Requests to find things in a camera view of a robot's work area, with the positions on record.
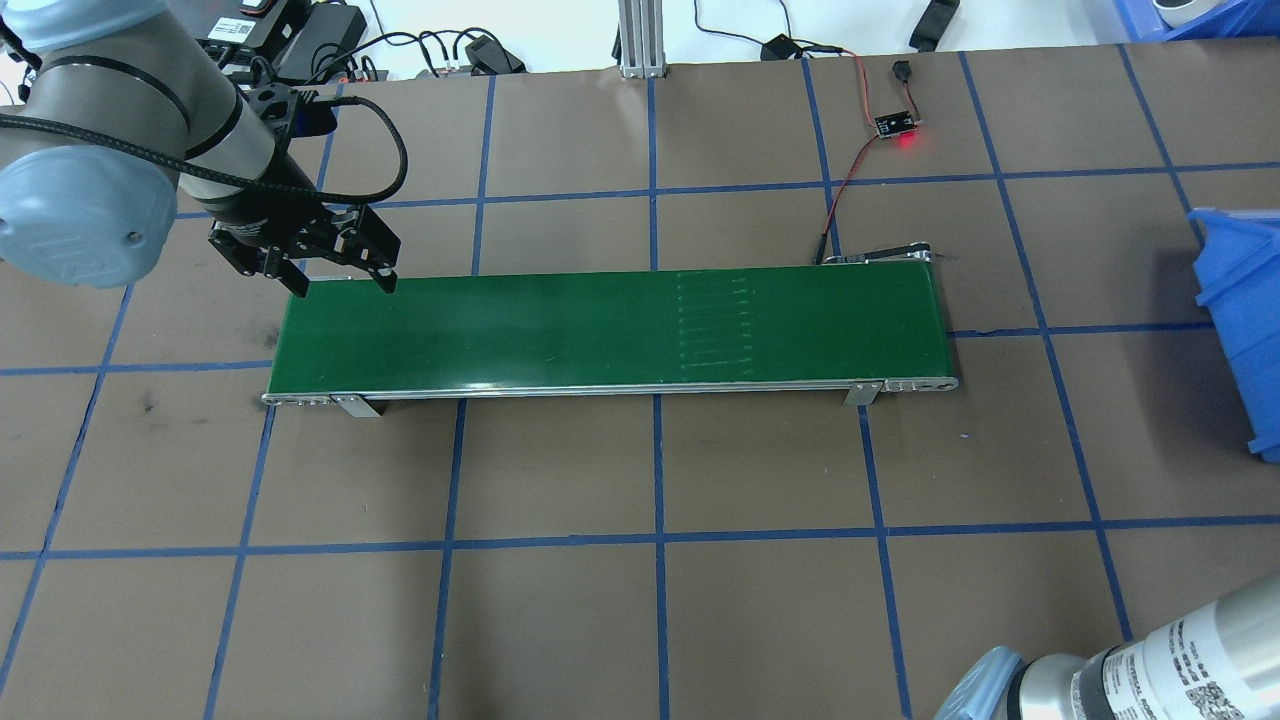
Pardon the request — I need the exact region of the blue open-front plastic bin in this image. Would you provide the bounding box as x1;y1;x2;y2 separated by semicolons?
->
1188;207;1280;461

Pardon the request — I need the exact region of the aluminium extrusion post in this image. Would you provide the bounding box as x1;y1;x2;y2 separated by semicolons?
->
617;0;666;79

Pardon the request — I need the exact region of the red black conveyor wire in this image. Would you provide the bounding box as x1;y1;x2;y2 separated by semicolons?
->
815;135;886;266

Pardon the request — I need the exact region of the black labelled power brick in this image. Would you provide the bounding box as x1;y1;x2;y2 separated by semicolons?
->
200;10;291;66

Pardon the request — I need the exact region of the black power plug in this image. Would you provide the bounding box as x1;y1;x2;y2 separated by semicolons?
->
465;35;526;76

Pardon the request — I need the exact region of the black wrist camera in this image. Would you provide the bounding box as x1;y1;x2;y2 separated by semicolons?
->
245;85;341;136

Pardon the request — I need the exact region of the black plain power brick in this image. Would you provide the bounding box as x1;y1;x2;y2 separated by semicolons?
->
275;5;369;81

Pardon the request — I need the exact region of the green conveyor belt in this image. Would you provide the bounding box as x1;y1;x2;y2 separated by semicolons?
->
262;250;961;416

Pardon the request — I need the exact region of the blue plastic parts bin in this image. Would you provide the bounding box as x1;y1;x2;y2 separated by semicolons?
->
1115;0;1280;43

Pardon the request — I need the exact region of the black power adapter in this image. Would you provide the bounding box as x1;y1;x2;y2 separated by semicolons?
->
908;0;961;51

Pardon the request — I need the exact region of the black red cable bundle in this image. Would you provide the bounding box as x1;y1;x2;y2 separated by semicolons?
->
330;28;471;83

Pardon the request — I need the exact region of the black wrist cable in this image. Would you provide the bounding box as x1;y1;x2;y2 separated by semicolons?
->
0;95;409;206

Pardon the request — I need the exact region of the thin orange black wire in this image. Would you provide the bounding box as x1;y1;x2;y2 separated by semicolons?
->
798;45;891;121

